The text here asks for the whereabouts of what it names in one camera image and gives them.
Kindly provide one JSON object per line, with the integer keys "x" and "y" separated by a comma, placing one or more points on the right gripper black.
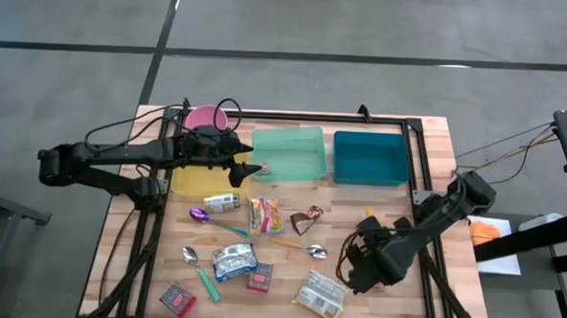
{"x": 377, "y": 261}

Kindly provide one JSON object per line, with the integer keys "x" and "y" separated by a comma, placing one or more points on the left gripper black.
{"x": 207, "y": 146}

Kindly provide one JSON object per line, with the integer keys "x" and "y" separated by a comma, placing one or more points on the yellow ramen noodle packet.
{"x": 369, "y": 212}
{"x": 319, "y": 295}

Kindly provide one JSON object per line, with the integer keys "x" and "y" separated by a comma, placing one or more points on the small cork-topped glass jar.
{"x": 265, "y": 169}

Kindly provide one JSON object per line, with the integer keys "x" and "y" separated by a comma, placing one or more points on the furikake seasoning jar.
{"x": 221, "y": 202}

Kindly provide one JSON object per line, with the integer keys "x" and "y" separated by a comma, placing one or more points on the multicoloured ramen noodle packet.
{"x": 264, "y": 215}

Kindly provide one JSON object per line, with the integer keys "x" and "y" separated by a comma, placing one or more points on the brown taco seasoning packet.
{"x": 304, "y": 221}

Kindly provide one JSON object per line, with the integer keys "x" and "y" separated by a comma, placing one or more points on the blue soy sauce ramen packet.
{"x": 233, "y": 261}

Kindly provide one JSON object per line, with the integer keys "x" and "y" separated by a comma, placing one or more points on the smoked paprika spice tin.
{"x": 260, "y": 277}
{"x": 177, "y": 299}

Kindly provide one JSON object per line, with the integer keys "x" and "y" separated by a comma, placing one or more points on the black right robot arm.
{"x": 447, "y": 204}

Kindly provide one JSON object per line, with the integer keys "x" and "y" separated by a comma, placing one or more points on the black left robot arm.
{"x": 111, "y": 154}

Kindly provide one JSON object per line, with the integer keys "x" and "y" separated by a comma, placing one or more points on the yellow translucent plastic bin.
{"x": 201, "y": 184}

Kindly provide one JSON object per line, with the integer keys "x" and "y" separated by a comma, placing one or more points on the green translucent plastic bin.
{"x": 293, "y": 152}

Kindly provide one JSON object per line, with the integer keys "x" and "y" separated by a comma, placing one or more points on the pink plastic bowl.
{"x": 204, "y": 117}

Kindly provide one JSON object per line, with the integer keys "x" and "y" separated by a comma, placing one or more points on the blue plastic bin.
{"x": 370, "y": 158}

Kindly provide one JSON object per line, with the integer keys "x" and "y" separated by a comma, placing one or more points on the white paper sheet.
{"x": 499, "y": 264}

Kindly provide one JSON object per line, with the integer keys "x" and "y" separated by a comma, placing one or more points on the white plastic object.
{"x": 539, "y": 221}

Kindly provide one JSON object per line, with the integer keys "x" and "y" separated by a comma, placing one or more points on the grey metal table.
{"x": 13, "y": 209}

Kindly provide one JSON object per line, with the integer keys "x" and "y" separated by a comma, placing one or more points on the black aluminium table frame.
{"x": 314, "y": 117}

